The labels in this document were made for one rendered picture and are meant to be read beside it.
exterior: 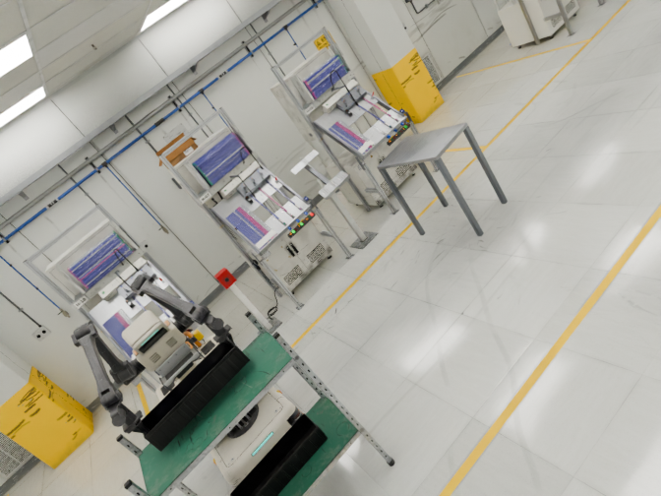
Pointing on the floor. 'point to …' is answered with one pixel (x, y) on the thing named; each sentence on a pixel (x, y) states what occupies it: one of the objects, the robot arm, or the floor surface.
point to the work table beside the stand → (410, 152)
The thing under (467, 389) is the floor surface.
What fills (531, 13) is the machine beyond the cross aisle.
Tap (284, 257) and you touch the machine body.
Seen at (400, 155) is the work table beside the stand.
